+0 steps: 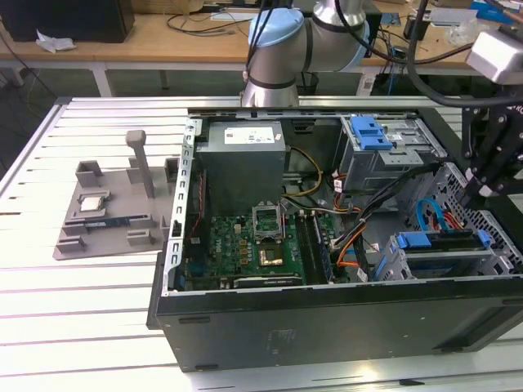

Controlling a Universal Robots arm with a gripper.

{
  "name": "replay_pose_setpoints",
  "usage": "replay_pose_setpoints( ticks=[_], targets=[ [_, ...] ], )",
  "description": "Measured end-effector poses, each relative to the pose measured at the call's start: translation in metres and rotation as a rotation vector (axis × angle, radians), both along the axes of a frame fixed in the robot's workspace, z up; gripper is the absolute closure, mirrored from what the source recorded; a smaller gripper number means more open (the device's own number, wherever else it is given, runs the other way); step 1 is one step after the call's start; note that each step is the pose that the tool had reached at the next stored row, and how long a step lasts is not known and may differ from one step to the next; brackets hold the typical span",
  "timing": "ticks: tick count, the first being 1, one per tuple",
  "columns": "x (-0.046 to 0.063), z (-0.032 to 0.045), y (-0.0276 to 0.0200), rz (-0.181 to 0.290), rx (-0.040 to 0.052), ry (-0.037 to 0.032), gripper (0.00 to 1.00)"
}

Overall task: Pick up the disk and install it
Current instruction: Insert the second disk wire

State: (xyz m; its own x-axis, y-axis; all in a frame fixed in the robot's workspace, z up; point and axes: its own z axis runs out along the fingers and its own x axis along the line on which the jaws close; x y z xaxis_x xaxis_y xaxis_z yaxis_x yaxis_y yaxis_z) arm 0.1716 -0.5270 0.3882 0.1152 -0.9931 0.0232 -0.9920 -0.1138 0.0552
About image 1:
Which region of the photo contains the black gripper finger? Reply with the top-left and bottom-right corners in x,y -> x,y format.
477,122 -> 523,198
460,106 -> 491,197

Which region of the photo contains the orange red wire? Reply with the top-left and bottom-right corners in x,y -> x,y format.
444,210 -> 471,234

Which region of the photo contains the blue wire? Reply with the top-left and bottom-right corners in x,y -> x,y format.
416,198 -> 450,234

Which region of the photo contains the hard disk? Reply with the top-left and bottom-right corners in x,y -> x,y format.
375,228 -> 491,281

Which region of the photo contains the metal disk bay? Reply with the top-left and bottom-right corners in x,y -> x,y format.
373,230 -> 523,283

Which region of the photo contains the clear plastic wrapping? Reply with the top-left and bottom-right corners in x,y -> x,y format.
447,20 -> 481,46

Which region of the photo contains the blue cardboard box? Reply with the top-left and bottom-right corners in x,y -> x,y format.
469,0 -> 523,21

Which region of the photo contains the blue plastic latch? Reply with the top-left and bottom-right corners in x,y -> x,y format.
350,116 -> 392,151

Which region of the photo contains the grey flat box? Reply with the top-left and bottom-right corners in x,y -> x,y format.
428,7 -> 479,28

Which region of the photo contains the metal optical drive cage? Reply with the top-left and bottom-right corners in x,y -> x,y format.
338,114 -> 449,197

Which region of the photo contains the small black cube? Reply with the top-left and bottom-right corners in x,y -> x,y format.
403,14 -> 432,41

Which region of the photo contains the installed RAM stick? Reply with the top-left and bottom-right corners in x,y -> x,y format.
313,214 -> 334,283

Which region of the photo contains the black RAM slot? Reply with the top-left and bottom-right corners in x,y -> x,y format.
304,212 -> 319,285
295,212 -> 308,285

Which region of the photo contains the metal socket cover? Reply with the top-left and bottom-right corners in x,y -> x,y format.
251,203 -> 283,243

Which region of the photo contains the grey power supply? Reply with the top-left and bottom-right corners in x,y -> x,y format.
194,120 -> 292,217

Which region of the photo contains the CPU socket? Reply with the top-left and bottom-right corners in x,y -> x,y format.
257,243 -> 286,267

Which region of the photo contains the black PC case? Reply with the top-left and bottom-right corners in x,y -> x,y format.
145,96 -> 523,373

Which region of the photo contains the black graphics card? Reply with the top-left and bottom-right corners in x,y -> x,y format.
232,274 -> 304,289

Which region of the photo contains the green motherboard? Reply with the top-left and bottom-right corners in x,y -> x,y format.
179,210 -> 356,291

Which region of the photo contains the white flat sheet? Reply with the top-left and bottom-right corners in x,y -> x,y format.
210,10 -> 254,22

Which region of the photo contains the wooden desk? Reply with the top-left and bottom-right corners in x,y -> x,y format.
0,0 -> 523,78

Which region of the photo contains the grey parts rack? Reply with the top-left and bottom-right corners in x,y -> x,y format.
52,130 -> 181,261

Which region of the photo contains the loose RAM stick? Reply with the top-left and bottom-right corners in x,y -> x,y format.
83,219 -> 132,228

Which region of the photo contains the large black box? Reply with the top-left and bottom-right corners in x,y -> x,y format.
0,0 -> 136,44

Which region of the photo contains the crumpled white paper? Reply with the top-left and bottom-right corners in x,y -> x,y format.
34,28 -> 78,54

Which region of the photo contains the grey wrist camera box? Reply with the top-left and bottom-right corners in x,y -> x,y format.
465,30 -> 523,86

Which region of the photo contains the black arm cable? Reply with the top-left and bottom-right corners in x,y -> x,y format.
402,0 -> 523,109

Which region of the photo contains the black cable bundle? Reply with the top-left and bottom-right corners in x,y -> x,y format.
330,161 -> 445,250

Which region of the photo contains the yellow black wire bundle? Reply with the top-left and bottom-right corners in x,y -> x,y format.
281,145 -> 324,205

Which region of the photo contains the orange flat wire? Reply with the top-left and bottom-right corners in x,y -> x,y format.
334,244 -> 369,270

